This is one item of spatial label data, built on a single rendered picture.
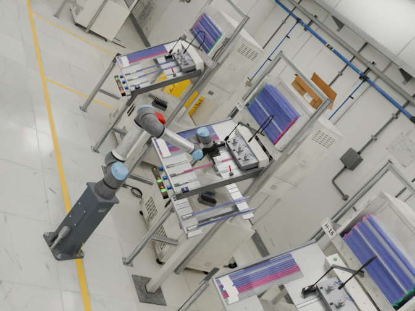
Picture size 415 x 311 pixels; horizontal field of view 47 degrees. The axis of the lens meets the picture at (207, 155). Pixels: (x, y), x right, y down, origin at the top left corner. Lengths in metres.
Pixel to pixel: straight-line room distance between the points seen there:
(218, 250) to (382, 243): 1.70
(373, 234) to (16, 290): 2.13
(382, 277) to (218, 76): 2.72
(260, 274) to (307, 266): 0.29
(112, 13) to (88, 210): 4.94
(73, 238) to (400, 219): 2.12
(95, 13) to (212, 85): 3.36
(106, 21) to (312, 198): 4.37
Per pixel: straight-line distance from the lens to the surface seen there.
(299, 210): 5.25
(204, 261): 4.25
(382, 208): 3.14
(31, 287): 3.27
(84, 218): 3.35
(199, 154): 3.23
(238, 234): 4.13
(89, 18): 7.81
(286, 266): 3.09
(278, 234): 5.36
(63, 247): 3.52
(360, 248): 2.98
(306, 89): 4.10
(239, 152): 3.74
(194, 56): 4.82
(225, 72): 4.85
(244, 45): 4.80
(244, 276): 3.05
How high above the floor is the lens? 2.26
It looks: 20 degrees down
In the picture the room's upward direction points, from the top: 39 degrees clockwise
